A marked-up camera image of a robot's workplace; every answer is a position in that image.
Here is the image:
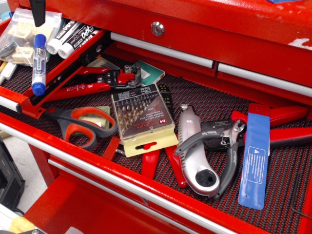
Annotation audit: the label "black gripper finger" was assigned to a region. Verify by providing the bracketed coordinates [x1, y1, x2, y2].
[29, 0, 46, 27]

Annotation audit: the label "blue BIC whiteboard marker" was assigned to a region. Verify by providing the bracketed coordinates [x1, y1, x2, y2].
[32, 34, 46, 96]

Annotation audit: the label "small open red drawer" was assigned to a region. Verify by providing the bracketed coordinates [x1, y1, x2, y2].
[0, 29, 109, 118]

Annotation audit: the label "silver drawer lock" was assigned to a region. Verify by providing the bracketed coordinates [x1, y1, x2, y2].
[151, 21, 165, 37]

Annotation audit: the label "black red drawer liner mat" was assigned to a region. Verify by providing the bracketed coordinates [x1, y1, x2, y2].
[0, 53, 312, 234]

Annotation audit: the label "clear bag of erasers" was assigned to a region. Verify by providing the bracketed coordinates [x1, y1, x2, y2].
[0, 8, 62, 66]

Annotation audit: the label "black expo marker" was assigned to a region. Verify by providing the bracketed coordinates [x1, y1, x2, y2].
[58, 24, 99, 59]
[46, 20, 81, 55]

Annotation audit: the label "red grey scissors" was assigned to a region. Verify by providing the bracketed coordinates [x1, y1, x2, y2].
[43, 107, 117, 150]

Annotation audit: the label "teal small box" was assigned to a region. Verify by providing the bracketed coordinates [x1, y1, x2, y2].
[137, 60, 165, 87]

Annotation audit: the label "yellow green sticky notepad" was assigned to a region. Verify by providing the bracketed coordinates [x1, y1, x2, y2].
[79, 106, 110, 129]

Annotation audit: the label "red tool chest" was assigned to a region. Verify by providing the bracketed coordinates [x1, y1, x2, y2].
[0, 0, 312, 234]

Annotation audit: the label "drill bit set case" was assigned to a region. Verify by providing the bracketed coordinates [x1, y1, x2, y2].
[112, 84, 178, 157]

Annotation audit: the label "black box on floor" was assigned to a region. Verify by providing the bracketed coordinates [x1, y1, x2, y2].
[0, 138, 25, 211]

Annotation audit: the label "silver utility knife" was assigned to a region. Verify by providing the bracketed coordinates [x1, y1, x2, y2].
[175, 103, 222, 198]

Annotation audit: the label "black hex key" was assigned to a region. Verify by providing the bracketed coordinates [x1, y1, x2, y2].
[291, 174, 311, 218]

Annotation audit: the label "red wire stripper tool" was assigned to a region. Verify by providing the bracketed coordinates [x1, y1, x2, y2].
[47, 62, 141, 101]

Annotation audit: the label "grey handled side cutters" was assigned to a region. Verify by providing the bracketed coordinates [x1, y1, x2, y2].
[174, 119, 246, 200]

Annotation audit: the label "red handled crimping pliers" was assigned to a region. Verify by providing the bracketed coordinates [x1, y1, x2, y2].
[201, 105, 312, 148]

